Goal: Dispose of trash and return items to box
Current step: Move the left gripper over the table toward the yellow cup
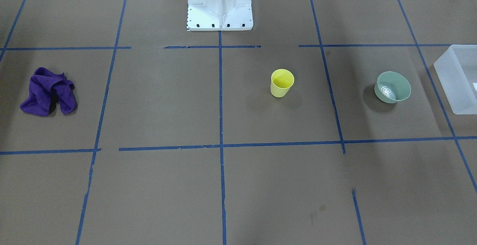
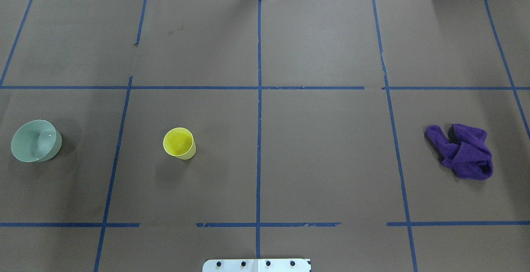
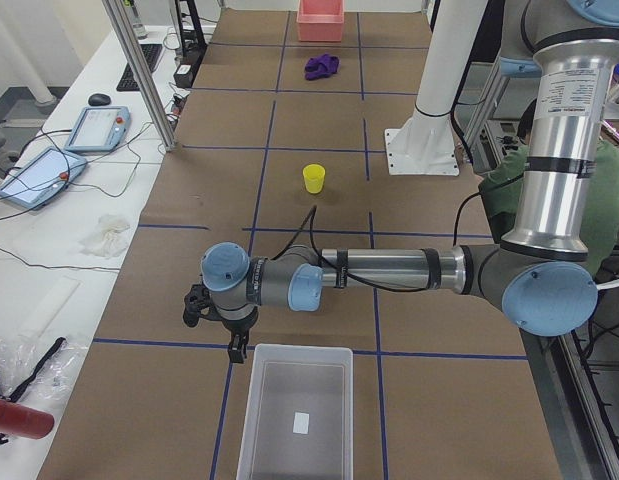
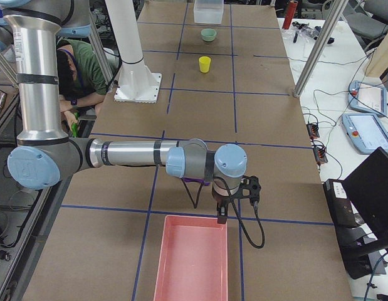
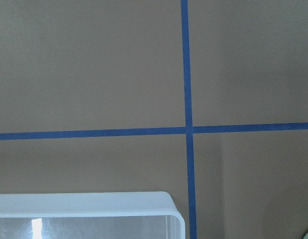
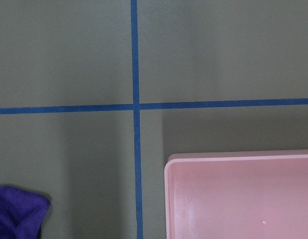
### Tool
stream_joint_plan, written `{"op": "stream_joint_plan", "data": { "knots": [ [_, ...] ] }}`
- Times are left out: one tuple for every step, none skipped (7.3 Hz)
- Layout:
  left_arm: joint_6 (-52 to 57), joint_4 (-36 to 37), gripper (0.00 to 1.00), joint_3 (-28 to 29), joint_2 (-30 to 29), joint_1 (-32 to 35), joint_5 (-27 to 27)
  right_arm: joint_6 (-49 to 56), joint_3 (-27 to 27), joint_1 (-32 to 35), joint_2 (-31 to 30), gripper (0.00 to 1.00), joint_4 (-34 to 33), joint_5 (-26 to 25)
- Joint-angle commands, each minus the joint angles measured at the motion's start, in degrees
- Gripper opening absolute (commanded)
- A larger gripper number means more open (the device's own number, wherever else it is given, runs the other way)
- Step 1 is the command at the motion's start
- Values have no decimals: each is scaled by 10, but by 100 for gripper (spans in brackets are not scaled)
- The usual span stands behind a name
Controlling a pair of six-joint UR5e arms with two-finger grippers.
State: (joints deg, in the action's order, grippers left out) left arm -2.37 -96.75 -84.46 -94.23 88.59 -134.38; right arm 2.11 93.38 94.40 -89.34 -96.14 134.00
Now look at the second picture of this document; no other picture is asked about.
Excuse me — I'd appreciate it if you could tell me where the green ceramic bowl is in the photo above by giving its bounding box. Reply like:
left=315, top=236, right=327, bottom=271
left=11, top=120, right=63, bottom=163

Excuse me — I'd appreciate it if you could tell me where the yellow paper cup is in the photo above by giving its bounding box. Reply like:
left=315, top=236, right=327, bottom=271
left=163, top=127, right=196, bottom=160

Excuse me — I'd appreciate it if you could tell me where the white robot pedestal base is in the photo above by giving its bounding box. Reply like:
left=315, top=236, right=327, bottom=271
left=202, top=258, right=312, bottom=272

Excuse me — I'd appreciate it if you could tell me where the purple cloth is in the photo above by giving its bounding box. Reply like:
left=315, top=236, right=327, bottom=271
left=425, top=124, right=494, bottom=180

